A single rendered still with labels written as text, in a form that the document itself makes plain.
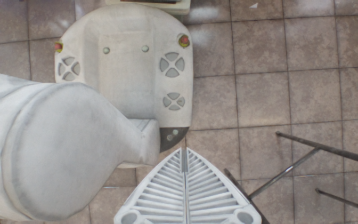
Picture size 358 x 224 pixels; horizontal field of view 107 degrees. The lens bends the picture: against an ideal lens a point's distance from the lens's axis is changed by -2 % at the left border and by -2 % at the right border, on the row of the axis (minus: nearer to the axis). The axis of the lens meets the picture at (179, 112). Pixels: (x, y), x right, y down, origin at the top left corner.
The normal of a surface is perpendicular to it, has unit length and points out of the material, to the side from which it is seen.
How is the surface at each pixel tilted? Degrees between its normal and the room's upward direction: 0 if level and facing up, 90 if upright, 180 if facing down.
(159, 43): 0
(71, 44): 0
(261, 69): 0
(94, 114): 90
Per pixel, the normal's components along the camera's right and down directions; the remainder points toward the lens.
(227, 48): -0.03, 0.01
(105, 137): 1.00, -0.03
